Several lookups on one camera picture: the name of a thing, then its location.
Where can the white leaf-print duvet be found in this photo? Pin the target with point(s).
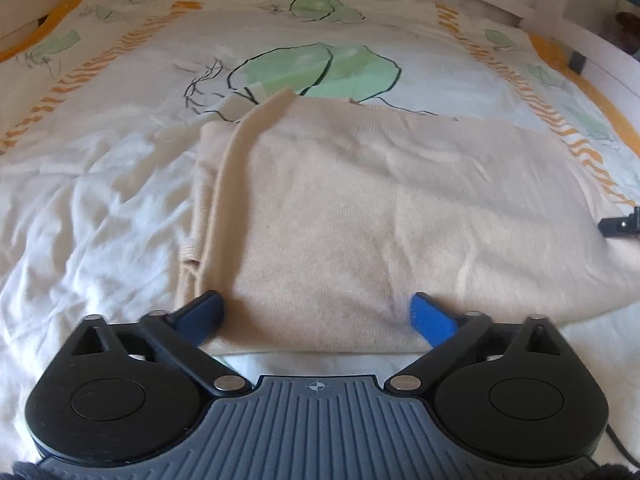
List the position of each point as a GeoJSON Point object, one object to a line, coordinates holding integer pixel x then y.
{"type": "Point", "coordinates": [101, 119]}

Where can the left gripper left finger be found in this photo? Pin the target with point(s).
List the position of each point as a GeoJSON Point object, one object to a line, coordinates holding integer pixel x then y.
{"type": "Point", "coordinates": [176, 338]}

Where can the beige knit sweater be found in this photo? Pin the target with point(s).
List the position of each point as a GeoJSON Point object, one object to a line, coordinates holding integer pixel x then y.
{"type": "Point", "coordinates": [318, 219]}

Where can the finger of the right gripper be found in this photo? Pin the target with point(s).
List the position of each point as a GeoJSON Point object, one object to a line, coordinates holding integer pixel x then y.
{"type": "Point", "coordinates": [628, 226]}

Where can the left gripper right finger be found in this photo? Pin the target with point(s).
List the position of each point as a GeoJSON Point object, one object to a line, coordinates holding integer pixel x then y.
{"type": "Point", "coordinates": [452, 338]}

